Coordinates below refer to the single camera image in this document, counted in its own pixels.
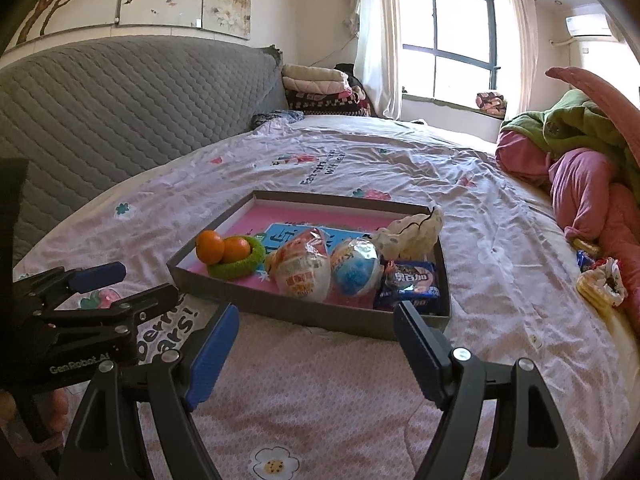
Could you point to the blue cookie packet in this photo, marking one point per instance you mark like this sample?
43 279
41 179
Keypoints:
407 285

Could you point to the dark blue patterned cloth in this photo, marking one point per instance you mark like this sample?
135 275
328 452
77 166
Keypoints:
275 119

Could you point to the grey cardboard box tray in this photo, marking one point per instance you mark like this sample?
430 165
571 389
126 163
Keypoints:
300 315

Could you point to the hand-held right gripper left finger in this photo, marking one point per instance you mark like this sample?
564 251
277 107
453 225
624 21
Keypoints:
207 360

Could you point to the window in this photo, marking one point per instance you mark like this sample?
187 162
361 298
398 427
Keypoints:
450 35

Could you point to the magenta blanket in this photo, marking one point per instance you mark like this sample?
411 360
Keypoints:
585 185

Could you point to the toy egg with blue half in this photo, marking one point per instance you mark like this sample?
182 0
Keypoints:
355 270

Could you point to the toy egg with orange half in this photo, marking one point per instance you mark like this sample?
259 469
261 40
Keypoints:
300 272

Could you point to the cream folded blanket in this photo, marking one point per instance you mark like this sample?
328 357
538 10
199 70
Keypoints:
312 74

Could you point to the person's left hand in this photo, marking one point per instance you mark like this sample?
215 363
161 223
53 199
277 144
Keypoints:
52 410

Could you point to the white curtain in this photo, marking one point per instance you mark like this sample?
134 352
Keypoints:
377 35
519 50

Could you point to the pink patterned bag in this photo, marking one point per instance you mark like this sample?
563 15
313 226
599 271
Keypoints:
491 103

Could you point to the pink folded blanket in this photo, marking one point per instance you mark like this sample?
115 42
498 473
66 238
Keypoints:
315 87

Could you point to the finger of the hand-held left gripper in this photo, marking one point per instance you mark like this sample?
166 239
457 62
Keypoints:
97 275
155 300

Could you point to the grey quilted headboard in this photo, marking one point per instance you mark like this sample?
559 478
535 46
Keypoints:
125 100

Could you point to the green fuzzy scrunchie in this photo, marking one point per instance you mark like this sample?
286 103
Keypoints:
250 262

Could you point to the dark patterned folded quilt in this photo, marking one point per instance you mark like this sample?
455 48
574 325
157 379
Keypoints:
325 104

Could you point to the white air conditioner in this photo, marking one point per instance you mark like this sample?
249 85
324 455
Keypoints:
590 25

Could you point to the salmon quilted cover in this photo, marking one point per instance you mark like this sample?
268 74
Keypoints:
605 95

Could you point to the orange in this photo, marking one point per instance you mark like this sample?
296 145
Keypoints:
210 246
236 249

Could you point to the green blanket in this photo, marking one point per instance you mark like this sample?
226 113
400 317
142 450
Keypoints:
575 125

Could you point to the yellow wafer packet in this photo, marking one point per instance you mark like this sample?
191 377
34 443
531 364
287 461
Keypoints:
592 292

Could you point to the pink printed bedsheet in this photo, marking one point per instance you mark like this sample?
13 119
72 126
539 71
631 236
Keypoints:
500 260

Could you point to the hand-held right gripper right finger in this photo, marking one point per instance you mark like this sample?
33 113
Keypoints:
420 355

